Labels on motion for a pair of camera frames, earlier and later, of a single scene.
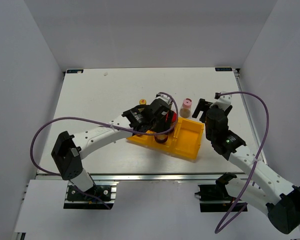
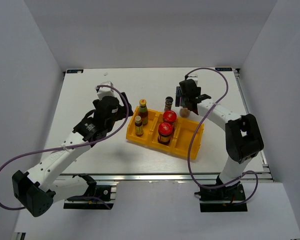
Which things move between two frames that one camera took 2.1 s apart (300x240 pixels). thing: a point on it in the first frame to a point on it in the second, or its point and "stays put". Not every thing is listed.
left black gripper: x=164 y=126 to x=122 y=110
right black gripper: x=202 y=106 to x=178 y=93
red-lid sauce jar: x=174 y=117 stays put
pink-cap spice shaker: x=185 y=111 stays put
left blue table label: x=74 y=71 stays put
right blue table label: x=223 y=69 stays put
